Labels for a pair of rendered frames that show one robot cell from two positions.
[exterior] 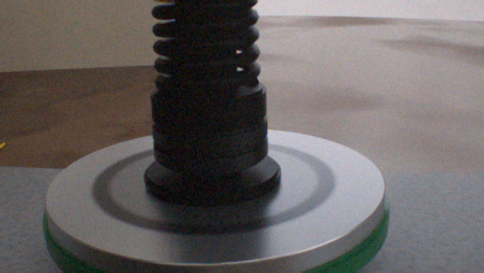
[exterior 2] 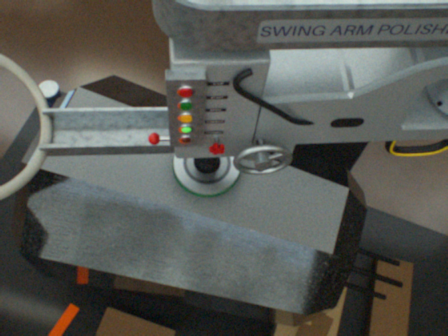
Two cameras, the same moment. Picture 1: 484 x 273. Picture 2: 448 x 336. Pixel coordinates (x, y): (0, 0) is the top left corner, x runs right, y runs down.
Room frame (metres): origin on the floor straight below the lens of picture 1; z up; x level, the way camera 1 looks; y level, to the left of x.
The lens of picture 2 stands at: (1.08, 0.09, 2.35)
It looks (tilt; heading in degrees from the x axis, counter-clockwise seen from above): 64 degrees down; 181
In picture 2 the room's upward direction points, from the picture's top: 8 degrees clockwise
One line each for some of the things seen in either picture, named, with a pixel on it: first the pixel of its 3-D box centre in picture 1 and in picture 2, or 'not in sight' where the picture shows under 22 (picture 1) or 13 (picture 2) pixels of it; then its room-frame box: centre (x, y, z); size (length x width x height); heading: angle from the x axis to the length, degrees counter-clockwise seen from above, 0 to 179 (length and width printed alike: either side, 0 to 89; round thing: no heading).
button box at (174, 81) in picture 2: not in sight; (185, 111); (0.47, -0.02, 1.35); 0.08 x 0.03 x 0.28; 103
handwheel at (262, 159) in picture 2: not in sight; (261, 147); (0.44, 0.16, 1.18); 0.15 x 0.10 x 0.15; 103
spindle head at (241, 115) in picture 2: not in sight; (246, 81); (0.33, 0.10, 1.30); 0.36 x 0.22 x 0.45; 103
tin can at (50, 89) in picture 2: not in sight; (51, 95); (-0.26, -0.85, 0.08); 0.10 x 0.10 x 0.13
